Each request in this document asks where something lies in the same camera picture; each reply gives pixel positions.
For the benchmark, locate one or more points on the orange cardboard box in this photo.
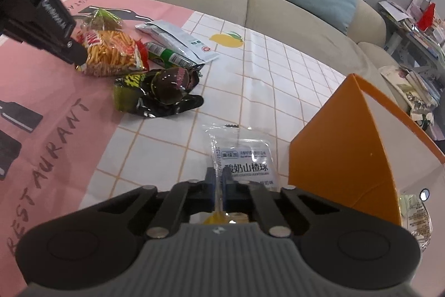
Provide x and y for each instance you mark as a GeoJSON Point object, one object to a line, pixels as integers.
{"type": "Point", "coordinates": [330, 161]}

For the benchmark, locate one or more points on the pink and white checked tablecloth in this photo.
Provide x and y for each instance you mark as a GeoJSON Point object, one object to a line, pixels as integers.
{"type": "Point", "coordinates": [243, 81]}

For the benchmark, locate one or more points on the red paper bag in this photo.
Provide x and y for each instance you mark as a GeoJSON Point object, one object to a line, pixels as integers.
{"type": "Point", "coordinates": [427, 18]}

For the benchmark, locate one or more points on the green brown snack packet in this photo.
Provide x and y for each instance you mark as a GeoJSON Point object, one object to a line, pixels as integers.
{"type": "Point", "coordinates": [104, 20]}

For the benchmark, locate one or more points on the printed tote bag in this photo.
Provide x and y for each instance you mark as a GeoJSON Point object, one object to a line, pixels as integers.
{"type": "Point", "coordinates": [426, 123]}

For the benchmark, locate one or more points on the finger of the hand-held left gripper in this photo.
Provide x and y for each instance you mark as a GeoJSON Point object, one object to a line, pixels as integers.
{"type": "Point", "coordinates": [57, 29]}

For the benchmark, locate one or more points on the white and green snack bag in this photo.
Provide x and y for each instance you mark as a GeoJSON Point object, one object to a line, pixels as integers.
{"type": "Point", "coordinates": [415, 220]}

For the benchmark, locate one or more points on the dark egg snack packet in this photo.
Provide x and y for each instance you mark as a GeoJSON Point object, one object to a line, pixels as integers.
{"type": "Point", "coordinates": [163, 88]}

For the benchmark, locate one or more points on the silver white snack packet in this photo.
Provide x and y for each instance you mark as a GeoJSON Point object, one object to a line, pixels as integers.
{"type": "Point", "coordinates": [177, 37]}

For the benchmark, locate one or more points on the orange stick snack bag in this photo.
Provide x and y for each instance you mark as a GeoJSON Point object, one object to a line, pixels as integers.
{"type": "Point", "coordinates": [107, 53]}

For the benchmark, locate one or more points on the stack of books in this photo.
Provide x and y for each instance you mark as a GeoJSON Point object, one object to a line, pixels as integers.
{"type": "Point", "coordinates": [413, 88]}

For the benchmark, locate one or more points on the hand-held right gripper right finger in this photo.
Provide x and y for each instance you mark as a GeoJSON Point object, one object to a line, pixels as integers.
{"type": "Point", "coordinates": [230, 191]}

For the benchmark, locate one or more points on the beige sofa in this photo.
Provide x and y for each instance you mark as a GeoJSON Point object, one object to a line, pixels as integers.
{"type": "Point", "coordinates": [295, 25]}

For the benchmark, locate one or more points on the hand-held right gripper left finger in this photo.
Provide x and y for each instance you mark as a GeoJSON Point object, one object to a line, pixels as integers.
{"type": "Point", "coordinates": [211, 189]}

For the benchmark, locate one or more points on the clear packet of white balls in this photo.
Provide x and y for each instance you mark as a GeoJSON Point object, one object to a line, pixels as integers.
{"type": "Point", "coordinates": [250, 161]}

